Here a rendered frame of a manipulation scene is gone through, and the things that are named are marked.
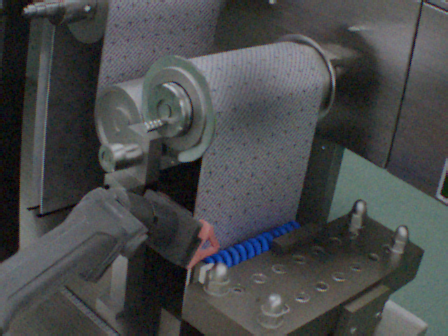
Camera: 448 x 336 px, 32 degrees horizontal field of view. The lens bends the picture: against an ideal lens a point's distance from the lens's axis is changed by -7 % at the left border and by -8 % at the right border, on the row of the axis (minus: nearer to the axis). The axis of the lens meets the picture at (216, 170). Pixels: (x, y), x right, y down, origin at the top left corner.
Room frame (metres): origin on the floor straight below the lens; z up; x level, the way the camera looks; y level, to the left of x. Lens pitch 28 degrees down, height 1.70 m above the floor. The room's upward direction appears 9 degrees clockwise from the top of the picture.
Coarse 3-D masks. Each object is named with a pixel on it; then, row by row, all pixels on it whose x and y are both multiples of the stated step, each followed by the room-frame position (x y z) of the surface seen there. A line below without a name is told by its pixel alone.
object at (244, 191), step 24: (264, 144) 1.08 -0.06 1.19; (288, 144) 1.12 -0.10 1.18; (216, 168) 1.01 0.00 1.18; (240, 168) 1.04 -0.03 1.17; (264, 168) 1.08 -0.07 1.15; (288, 168) 1.13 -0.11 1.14; (216, 192) 1.01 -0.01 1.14; (240, 192) 1.05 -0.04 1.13; (264, 192) 1.09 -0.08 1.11; (288, 192) 1.14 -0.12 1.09; (216, 216) 1.02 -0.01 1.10; (240, 216) 1.06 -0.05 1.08; (264, 216) 1.10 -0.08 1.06; (288, 216) 1.15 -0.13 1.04; (240, 240) 1.07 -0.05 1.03
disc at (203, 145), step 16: (160, 64) 1.05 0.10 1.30; (176, 64) 1.03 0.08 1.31; (192, 64) 1.01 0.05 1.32; (144, 80) 1.07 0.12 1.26; (144, 96) 1.07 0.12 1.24; (208, 96) 0.99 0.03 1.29; (144, 112) 1.07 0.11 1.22; (208, 112) 0.98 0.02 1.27; (208, 128) 0.98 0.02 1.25; (208, 144) 0.98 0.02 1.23; (192, 160) 1.00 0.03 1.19
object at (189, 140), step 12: (168, 72) 1.04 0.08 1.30; (180, 72) 1.02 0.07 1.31; (156, 84) 1.05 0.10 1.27; (180, 84) 1.02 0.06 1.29; (192, 84) 1.00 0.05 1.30; (324, 84) 1.18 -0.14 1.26; (192, 96) 1.00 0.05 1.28; (204, 108) 0.99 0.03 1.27; (204, 120) 0.99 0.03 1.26; (192, 132) 0.99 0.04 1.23; (168, 144) 1.02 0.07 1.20; (180, 144) 1.01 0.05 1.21; (192, 144) 0.99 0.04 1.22
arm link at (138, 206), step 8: (112, 192) 0.89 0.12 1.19; (120, 192) 0.88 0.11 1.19; (128, 192) 0.89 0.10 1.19; (120, 200) 0.87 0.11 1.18; (128, 200) 0.87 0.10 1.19; (136, 200) 0.88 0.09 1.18; (144, 200) 0.90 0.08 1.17; (128, 208) 0.86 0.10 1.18; (136, 208) 0.87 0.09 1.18; (144, 208) 0.89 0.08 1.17; (136, 216) 0.87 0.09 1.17; (144, 216) 0.88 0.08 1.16; (152, 216) 0.89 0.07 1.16; (144, 224) 0.88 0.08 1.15; (152, 224) 0.89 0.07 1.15
